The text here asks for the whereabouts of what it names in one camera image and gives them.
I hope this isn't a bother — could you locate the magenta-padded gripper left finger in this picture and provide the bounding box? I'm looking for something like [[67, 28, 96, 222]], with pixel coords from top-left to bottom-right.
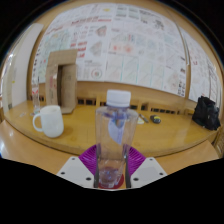
[[56, 144, 100, 189]]

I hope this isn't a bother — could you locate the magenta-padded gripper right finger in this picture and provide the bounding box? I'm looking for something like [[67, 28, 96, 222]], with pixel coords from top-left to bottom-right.
[[124, 146, 168, 189]]

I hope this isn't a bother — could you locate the clear white-capped water bottle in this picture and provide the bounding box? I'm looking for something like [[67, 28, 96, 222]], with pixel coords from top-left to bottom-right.
[[95, 89, 139, 189]]

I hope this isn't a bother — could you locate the flat round red coaster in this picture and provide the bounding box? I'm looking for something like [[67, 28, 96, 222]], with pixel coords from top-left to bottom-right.
[[98, 173, 125, 190]]

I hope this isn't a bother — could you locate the small white paper item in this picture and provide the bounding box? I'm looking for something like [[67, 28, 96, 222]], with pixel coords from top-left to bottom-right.
[[137, 113, 150, 125]]

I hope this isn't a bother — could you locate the small dark tape measure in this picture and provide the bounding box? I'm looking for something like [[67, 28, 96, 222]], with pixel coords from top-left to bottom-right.
[[149, 114, 162, 125]]

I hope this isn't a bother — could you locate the white ceramic mug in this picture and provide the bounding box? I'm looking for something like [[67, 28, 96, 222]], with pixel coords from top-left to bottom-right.
[[32, 104, 65, 139]]

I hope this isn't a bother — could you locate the black bag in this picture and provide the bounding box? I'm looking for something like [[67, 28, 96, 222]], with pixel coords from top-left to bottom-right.
[[191, 95, 222, 131]]

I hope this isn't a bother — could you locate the small clear red-labelled bottle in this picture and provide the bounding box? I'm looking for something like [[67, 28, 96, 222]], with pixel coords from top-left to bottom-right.
[[31, 76, 41, 116]]

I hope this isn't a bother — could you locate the brown cardboard box structure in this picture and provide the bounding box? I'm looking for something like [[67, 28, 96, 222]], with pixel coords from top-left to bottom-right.
[[44, 49, 79, 115]]

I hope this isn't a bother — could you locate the white door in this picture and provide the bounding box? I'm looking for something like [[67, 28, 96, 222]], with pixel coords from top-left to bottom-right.
[[1, 22, 44, 111]]

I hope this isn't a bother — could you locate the narrow wall poster panel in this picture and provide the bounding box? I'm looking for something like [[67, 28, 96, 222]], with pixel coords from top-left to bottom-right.
[[179, 26, 223, 104]]

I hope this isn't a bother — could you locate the large wall poster panel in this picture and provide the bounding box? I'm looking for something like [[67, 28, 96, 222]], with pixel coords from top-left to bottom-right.
[[31, 3, 188, 98]]

